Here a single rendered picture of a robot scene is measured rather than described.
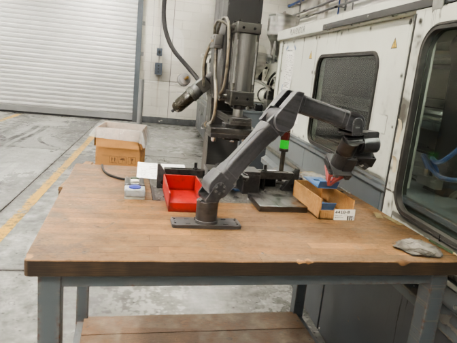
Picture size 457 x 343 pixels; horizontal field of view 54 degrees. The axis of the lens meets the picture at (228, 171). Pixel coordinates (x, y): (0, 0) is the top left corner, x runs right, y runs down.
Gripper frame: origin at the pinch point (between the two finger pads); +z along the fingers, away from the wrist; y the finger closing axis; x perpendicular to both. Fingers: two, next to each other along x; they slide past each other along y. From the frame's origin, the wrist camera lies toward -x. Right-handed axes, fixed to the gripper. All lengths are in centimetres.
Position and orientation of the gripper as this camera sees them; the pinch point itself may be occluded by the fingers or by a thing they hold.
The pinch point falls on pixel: (329, 183)
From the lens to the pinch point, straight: 157.2
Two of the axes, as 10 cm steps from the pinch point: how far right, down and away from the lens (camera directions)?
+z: -1.9, 7.1, 6.8
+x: -9.7, -0.5, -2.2
